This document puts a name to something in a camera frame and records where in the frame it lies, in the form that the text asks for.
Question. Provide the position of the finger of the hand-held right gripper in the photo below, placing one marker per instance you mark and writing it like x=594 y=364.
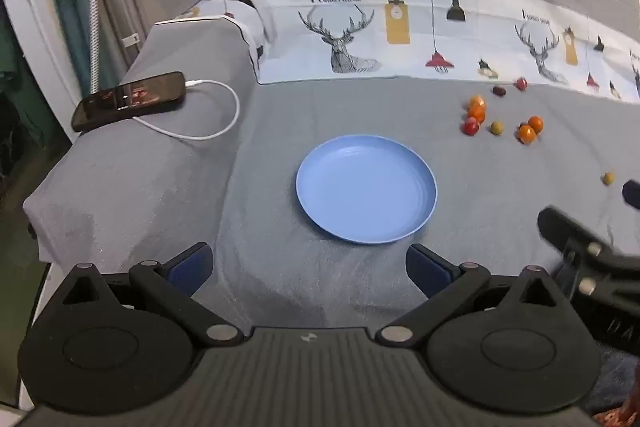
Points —
x=575 y=234
x=632 y=195

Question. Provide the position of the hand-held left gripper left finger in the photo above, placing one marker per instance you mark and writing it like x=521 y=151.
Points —
x=192 y=264

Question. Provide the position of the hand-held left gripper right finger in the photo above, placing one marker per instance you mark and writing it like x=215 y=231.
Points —
x=429 y=271

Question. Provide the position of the blue round plate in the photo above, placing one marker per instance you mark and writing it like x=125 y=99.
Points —
x=365 y=189

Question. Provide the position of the small orange citrus fruit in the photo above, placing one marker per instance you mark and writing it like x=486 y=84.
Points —
x=536 y=123
x=526 y=135
x=477 y=101

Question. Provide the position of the small green round fruit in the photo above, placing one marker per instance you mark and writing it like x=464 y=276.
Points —
x=608 y=178
x=496 y=128

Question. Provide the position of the grey pillow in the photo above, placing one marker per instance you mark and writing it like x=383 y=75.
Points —
x=150 y=187

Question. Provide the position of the red patterned cloth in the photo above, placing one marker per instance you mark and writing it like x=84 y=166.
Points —
x=610 y=419

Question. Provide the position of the small red round fruit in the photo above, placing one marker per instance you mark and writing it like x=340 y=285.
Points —
x=521 y=83

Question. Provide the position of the dark red oval fruit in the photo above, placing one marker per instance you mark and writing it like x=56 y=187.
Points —
x=499 y=90

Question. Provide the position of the black smartphone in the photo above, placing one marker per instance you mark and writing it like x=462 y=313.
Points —
x=127 y=101

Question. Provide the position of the phone holder stand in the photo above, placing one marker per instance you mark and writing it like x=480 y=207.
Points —
x=93 y=17

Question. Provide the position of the small white wall clip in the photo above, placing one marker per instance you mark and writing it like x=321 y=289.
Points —
x=131 y=40

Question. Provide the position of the white door frame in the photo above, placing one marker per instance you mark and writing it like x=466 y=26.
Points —
x=30 y=32

